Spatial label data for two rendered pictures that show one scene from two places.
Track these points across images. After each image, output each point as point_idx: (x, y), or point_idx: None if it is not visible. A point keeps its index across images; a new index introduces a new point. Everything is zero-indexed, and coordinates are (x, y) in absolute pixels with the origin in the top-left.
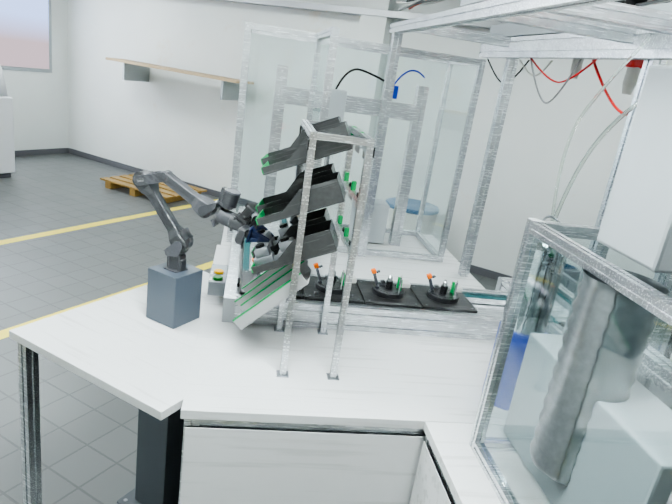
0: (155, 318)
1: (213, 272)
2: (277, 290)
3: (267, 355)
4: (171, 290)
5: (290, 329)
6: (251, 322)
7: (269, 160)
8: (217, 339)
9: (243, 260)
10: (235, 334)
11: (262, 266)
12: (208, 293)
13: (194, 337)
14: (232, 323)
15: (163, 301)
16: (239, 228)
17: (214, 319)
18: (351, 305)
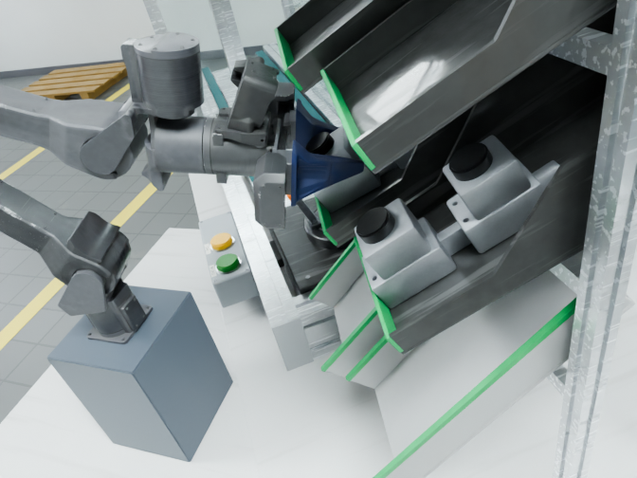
0: (136, 445)
1: (210, 248)
2: (512, 366)
3: (464, 459)
4: (136, 396)
5: (587, 457)
6: (434, 468)
7: None
8: (310, 450)
9: (251, 181)
10: (340, 406)
11: (435, 317)
12: (224, 304)
13: (252, 470)
14: (313, 365)
15: (132, 417)
16: (257, 177)
17: (268, 371)
18: None
